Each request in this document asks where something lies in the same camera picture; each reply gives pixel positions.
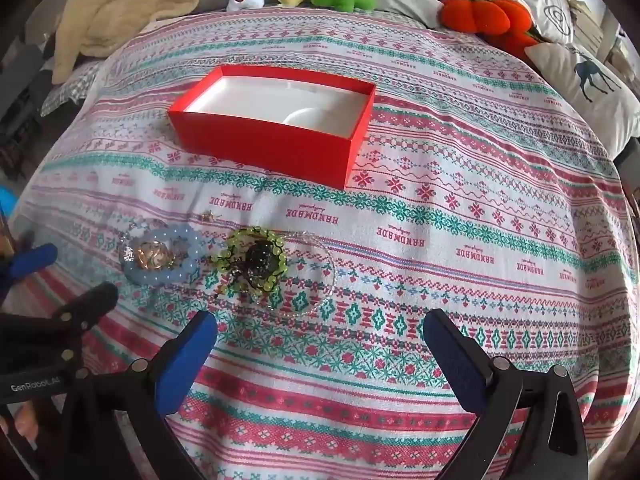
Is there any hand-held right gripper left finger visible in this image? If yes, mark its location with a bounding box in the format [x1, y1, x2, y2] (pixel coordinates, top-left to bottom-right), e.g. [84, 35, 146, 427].
[30, 310, 219, 480]

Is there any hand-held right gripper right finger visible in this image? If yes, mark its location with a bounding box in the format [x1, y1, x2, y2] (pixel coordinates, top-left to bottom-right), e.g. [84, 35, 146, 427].
[422, 308, 589, 480]

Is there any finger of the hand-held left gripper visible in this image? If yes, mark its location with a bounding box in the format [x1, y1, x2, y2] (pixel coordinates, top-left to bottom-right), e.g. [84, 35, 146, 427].
[0, 242, 60, 286]
[0, 281, 120, 376]

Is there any pale blue bead bracelet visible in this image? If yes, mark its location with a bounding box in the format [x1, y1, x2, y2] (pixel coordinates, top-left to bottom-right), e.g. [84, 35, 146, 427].
[120, 225, 208, 288]

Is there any black bead bracelet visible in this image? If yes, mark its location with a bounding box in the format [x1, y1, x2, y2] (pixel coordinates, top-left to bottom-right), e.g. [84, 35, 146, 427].
[232, 240, 281, 286]

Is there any green bead bracelet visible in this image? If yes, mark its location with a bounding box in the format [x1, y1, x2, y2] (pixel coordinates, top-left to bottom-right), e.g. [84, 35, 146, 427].
[210, 226, 289, 294]

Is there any clear bead bracelet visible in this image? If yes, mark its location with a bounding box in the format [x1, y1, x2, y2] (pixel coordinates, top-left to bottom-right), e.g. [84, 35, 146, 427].
[247, 232, 337, 319]

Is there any red-rimmed white tray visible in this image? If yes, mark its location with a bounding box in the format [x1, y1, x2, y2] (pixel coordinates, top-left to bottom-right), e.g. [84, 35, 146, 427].
[167, 65, 377, 190]

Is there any person's left hand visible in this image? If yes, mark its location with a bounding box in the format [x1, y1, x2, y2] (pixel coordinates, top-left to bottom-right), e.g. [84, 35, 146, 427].
[0, 402, 47, 450]

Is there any patterned red green blanket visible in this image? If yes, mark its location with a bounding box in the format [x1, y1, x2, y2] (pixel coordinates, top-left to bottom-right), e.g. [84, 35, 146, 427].
[10, 2, 632, 480]

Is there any grey checkered bedsheet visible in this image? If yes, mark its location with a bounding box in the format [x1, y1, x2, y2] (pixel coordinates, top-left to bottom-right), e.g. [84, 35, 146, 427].
[40, 57, 109, 119]

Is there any dark furniture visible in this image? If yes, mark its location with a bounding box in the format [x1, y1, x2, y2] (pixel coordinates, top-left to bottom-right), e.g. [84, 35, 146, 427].
[0, 10, 57, 171]

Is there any beige fleece blanket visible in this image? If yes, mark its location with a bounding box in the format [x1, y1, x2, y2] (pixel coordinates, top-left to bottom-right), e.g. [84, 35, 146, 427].
[50, 0, 212, 84]

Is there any white deer print pillow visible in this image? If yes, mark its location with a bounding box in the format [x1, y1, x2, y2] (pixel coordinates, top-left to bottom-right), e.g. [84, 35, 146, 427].
[524, 42, 640, 158]

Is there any orange pumpkin plush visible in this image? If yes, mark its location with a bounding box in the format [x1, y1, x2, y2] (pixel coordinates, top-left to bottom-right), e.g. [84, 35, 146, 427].
[439, 0, 544, 63]

